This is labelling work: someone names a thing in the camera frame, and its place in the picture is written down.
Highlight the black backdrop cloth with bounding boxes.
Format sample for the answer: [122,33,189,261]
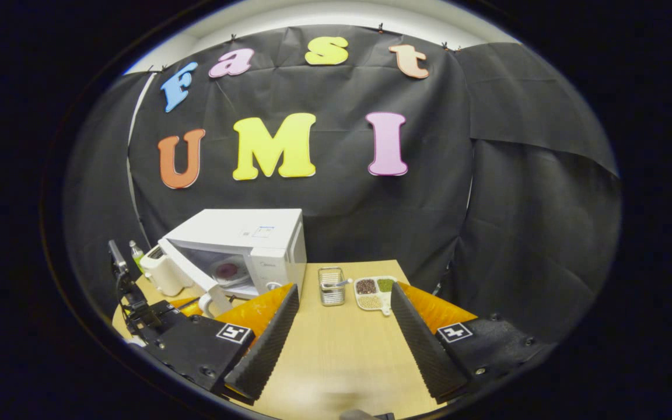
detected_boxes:
[62,24,622,345]

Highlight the white divided dish of beans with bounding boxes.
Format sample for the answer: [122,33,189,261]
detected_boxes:
[353,276,398,316]

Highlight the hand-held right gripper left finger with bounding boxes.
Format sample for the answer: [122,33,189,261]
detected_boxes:
[138,284,300,406]

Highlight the white microwave oven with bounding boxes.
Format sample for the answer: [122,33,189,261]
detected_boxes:
[157,208,307,319]

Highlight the metal wire basket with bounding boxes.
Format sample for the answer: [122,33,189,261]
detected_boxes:
[318,267,347,307]

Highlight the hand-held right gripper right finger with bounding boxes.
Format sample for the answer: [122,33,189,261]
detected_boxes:
[390,281,558,405]

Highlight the white toaster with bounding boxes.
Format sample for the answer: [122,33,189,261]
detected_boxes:
[140,245,195,297]

